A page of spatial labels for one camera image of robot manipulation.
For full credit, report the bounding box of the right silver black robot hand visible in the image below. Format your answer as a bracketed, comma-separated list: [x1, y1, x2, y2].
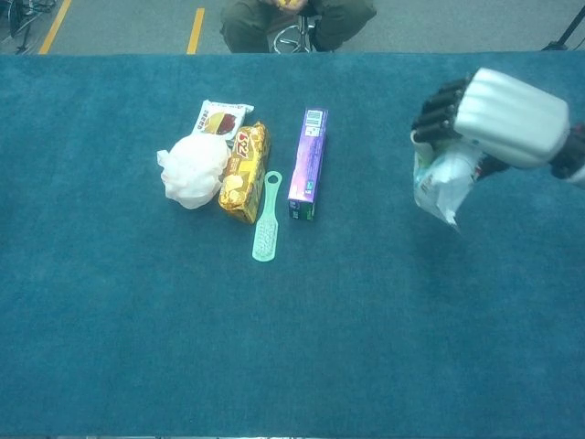
[409, 67, 572, 184]

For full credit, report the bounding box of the seated person in green trousers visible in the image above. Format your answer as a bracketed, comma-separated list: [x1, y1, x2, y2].
[218, 0, 378, 54]

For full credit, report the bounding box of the purple toothpaste box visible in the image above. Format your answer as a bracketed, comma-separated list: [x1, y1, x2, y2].
[286, 107, 329, 221]

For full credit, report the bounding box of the white and red snack bag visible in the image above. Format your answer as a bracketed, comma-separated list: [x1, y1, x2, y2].
[412, 131, 485, 232]

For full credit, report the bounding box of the white bath loofah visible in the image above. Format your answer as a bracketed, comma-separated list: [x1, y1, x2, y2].
[156, 133, 233, 210]

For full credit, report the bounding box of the dark metal rack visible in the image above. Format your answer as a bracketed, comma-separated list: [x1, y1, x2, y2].
[0, 0, 59, 55]

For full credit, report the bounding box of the teal table cloth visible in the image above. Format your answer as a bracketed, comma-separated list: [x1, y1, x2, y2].
[0, 51, 585, 438]

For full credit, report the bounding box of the small white pastry packet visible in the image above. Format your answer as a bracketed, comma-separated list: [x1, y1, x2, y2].
[190, 99, 255, 141]

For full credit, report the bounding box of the gold foil snack pack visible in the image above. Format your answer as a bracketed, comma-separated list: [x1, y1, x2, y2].
[218, 121, 271, 225]

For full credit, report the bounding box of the light green brush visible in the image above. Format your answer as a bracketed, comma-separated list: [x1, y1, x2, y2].
[251, 170, 283, 263]

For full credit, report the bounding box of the chrome stool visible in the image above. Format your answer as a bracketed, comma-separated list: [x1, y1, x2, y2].
[272, 13, 324, 54]

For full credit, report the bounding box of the black tripod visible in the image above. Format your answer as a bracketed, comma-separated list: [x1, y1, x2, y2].
[541, 4, 585, 51]

